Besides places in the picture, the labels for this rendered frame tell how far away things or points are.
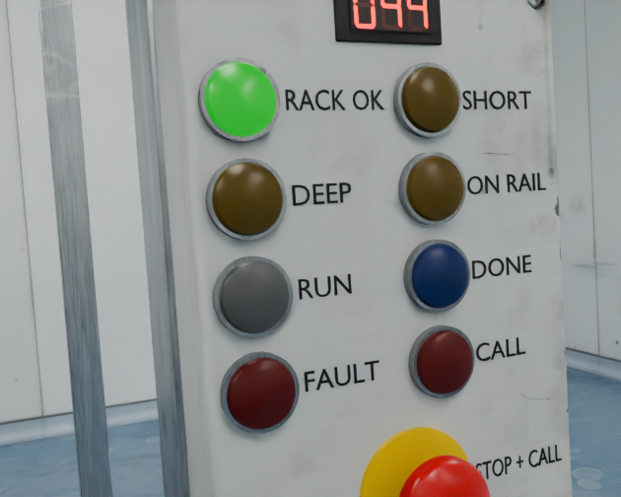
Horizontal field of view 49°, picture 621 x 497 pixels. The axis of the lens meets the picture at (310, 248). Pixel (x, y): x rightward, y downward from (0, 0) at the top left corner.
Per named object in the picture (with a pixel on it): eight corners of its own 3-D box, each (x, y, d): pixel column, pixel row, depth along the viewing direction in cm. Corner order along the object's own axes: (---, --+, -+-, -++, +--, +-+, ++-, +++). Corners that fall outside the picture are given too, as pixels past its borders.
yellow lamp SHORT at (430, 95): (466, 131, 28) (462, 63, 28) (407, 133, 27) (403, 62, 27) (454, 134, 29) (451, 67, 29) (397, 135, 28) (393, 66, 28)
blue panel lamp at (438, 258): (475, 306, 28) (471, 240, 28) (418, 314, 27) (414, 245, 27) (463, 304, 29) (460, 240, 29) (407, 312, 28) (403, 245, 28)
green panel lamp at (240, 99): (283, 135, 25) (278, 59, 25) (209, 137, 24) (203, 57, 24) (275, 138, 26) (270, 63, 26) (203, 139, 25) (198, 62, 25)
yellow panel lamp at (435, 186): (470, 219, 28) (467, 152, 28) (413, 224, 27) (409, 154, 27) (459, 220, 29) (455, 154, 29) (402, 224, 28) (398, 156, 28)
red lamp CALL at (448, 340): (479, 391, 29) (476, 325, 28) (423, 402, 28) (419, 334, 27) (468, 388, 29) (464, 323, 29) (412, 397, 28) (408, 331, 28)
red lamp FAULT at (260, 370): (303, 426, 26) (298, 353, 25) (231, 440, 25) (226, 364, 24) (295, 420, 26) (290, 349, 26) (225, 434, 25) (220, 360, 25)
